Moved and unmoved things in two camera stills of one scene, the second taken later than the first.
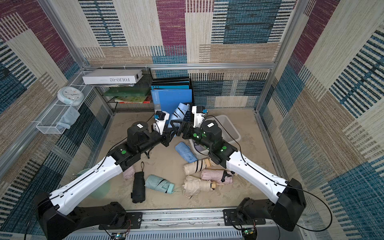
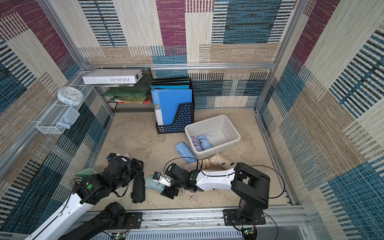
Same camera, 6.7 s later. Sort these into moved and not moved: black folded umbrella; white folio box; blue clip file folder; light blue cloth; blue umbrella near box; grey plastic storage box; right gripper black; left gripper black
Moved: left gripper black; right gripper black
Not moved: black folded umbrella; blue clip file folder; grey plastic storage box; light blue cloth; blue umbrella near box; white folio box
